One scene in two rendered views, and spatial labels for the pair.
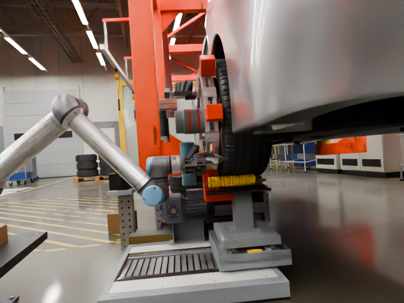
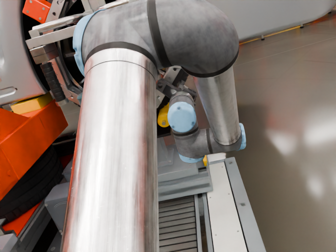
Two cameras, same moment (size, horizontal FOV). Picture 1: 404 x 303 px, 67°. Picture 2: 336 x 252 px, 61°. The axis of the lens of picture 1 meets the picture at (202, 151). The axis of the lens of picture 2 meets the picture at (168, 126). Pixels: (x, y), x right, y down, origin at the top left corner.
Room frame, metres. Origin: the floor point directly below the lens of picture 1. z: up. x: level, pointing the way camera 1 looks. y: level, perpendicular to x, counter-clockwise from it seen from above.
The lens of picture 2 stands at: (1.32, 1.11, 0.96)
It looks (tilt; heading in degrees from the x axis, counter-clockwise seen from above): 22 degrees down; 283
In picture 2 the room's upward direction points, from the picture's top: 17 degrees counter-clockwise
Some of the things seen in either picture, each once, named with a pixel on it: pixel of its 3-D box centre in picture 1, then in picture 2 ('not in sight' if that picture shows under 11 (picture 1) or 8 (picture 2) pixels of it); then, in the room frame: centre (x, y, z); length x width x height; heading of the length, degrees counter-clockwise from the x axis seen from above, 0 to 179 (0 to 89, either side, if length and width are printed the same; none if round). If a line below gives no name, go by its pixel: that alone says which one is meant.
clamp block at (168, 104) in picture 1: (168, 104); not in sight; (1.54, 0.16, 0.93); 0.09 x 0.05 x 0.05; 94
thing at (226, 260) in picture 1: (244, 244); (164, 174); (1.74, -0.21, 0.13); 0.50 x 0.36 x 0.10; 4
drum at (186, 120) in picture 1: (193, 121); not in sight; (1.72, 0.04, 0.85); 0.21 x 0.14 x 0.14; 94
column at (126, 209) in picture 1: (127, 219); not in sight; (2.29, 0.59, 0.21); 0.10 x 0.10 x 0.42; 4
